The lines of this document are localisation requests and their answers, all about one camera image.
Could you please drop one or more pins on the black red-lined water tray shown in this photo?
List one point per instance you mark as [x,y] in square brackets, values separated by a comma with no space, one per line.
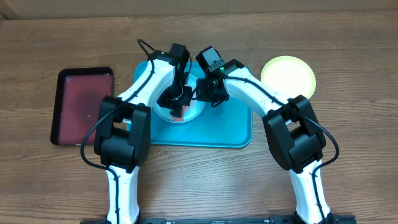
[77,102]

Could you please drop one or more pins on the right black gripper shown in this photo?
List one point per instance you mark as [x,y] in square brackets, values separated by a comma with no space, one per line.
[204,97]

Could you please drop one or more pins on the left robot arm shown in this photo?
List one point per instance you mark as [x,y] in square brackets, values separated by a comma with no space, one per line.
[123,131]

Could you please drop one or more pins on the light blue plate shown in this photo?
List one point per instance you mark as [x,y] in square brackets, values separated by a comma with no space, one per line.
[191,111]

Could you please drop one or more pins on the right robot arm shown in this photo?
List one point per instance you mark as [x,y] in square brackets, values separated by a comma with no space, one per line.
[294,135]

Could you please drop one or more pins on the teal plastic serving tray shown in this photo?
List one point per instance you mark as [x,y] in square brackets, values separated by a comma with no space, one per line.
[227,125]

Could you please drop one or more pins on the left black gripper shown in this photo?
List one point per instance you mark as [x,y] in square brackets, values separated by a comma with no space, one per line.
[183,101]

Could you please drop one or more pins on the yellow-green plate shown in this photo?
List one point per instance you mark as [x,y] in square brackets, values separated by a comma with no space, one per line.
[289,75]

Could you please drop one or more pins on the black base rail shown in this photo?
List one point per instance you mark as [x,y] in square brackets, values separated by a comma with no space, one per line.
[274,219]

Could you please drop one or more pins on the green and orange sponge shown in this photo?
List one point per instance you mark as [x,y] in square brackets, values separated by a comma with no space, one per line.
[178,114]

